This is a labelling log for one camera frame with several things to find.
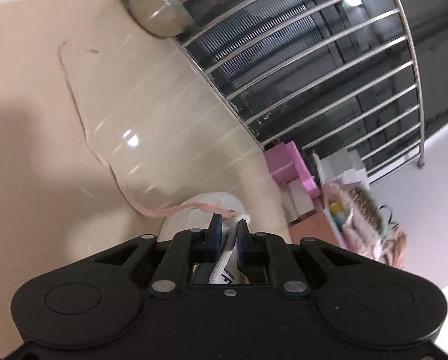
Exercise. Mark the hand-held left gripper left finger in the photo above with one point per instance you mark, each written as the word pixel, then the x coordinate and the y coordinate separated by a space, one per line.
pixel 216 238

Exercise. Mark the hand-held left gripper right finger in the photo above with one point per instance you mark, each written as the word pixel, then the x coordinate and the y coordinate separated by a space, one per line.
pixel 244 243

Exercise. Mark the white navy sneaker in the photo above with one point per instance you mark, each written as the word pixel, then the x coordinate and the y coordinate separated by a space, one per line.
pixel 194 219

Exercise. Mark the pink shoelace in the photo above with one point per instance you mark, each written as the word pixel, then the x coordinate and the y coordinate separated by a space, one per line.
pixel 92 142

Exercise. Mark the white low box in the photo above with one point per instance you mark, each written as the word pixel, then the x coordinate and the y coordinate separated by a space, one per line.
pixel 299 198

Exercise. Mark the magenta cube box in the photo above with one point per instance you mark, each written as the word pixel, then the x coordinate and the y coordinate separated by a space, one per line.
pixel 282 163

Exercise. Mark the magenta flat box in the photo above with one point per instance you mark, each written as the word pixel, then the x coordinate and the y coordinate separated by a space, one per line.
pixel 304 170

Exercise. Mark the yellow folded towel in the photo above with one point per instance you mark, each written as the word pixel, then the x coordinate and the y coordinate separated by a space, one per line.
pixel 336 209

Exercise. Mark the stack of white boxes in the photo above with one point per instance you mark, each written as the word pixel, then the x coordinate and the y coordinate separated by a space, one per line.
pixel 344 167

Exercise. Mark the green patterned blanket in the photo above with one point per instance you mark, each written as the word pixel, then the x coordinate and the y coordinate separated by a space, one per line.
pixel 366 206

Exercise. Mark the steel window railing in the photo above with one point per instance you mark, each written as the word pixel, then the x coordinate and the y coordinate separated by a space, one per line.
pixel 321 63

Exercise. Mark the dark louvred window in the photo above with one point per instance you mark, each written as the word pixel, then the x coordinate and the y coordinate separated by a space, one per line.
pixel 284 45

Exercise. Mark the steel bowl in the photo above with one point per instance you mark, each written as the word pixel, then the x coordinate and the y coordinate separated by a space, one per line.
pixel 156 7

